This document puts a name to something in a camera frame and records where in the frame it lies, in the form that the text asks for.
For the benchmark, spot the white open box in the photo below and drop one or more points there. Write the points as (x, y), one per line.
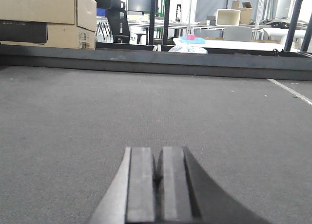
(227, 17)

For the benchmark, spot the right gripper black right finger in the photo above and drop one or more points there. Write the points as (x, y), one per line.
(188, 195)

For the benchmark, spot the black office chair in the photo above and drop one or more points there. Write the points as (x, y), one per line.
(117, 18)

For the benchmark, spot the large cardboard box stack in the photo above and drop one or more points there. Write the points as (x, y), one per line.
(49, 23)

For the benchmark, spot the crumpled clear plastic bag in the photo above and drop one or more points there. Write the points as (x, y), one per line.
(186, 48)

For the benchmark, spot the small brown cardboard box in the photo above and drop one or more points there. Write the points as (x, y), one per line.
(245, 11)

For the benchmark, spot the light blue tray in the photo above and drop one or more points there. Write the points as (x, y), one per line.
(197, 40)

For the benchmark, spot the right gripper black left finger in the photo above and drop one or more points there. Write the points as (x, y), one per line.
(130, 198)

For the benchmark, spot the pink block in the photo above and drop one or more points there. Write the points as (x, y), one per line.
(190, 37)

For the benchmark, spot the dark computer monitor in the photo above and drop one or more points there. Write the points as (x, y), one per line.
(139, 5)

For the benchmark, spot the dark conveyor side rail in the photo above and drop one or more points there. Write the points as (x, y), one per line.
(286, 66)

